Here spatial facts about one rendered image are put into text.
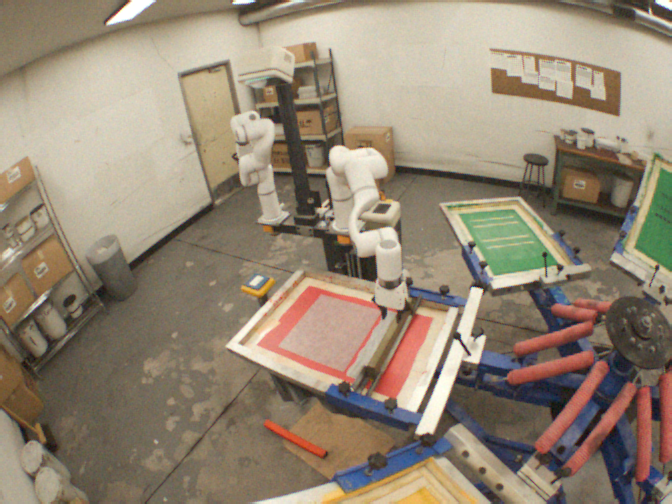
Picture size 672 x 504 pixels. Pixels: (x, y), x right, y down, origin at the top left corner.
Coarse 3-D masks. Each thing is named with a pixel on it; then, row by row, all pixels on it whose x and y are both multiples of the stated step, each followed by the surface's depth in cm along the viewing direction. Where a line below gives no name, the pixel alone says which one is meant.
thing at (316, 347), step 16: (288, 320) 144; (304, 320) 143; (272, 336) 137; (288, 336) 136; (304, 336) 135; (320, 336) 134; (336, 336) 133; (352, 336) 132; (288, 352) 129; (304, 352) 128; (320, 352) 127; (336, 352) 126; (352, 352) 125; (400, 352) 122; (320, 368) 121; (336, 368) 120; (400, 368) 116; (368, 384) 112; (384, 384) 111; (400, 384) 110
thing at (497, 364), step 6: (486, 354) 104; (492, 354) 103; (498, 354) 103; (480, 360) 102; (486, 360) 102; (492, 360) 101; (498, 360) 101; (504, 360) 100; (510, 360) 99; (462, 366) 107; (486, 366) 101; (492, 366) 100; (498, 366) 99; (504, 366) 98; (486, 372) 102; (492, 372) 101; (498, 372) 100; (504, 372) 98
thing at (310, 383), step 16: (304, 272) 166; (320, 272) 163; (288, 288) 157; (352, 288) 156; (368, 288) 150; (272, 304) 149; (432, 304) 137; (256, 320) 141; (448, 320) 126; (240, 336) 134; (448, 336) 120; (240, 352) 127; (432, 352) 115; (272, 368) 119; (288, 368) 118; (432, 368) 109; (304, 384) 112; (320, 384) 111; (416, 400) 100
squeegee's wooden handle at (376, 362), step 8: (408, 312) 129; (392, 328) 119; (400, 328) 124; (384, 336) 116; (392, 336) 116; (384, 344) 113; (392, 344) 119; (376, 352) 111; (384, 352) 112; (376, 360) 108; (384, 360) 114; (368, 368) 108; (376, 368) 108; (368, 376) 111
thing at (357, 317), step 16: (320, 288) 159; (304, 304) 151; (320, 304) 150; (336, 304) 148; (352, 304) 147; (368, 304) 146; (320, 320) 142; (336, 320) 140; (352, 320) 139; (368, 320) 138; (416, 320) 134; (368, 336) 131; (416, 336) 127; (416, 352) 121
